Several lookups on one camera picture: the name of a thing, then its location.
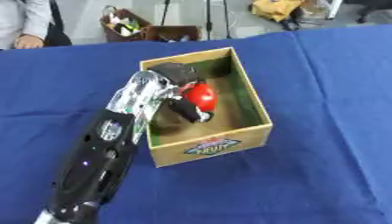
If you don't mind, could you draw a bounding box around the brown basket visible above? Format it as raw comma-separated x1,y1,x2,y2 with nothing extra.
143,24,204,43

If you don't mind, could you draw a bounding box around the person's hand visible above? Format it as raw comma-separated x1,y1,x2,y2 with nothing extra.
12,33,46,50

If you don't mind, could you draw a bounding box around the tan cardboard box green inside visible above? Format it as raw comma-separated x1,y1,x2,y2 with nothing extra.
139,46,275,169

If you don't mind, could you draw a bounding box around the red toy apple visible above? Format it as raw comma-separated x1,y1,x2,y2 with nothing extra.
180,81,220,113

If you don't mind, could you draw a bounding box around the person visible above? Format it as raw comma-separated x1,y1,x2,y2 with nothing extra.
0,0,54,51

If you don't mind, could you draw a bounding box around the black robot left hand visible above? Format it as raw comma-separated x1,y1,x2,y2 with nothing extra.
147,61,214,123

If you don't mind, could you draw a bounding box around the yellow bag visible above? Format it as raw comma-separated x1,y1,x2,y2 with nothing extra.
249,0,306,23

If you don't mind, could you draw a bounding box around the brown open bag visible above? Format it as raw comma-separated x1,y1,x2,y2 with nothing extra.
99,4,153,43

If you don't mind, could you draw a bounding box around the black tripod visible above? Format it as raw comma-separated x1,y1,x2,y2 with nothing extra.
159,0,235,41

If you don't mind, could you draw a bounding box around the black chair base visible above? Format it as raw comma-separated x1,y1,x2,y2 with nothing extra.
341,0,392,25

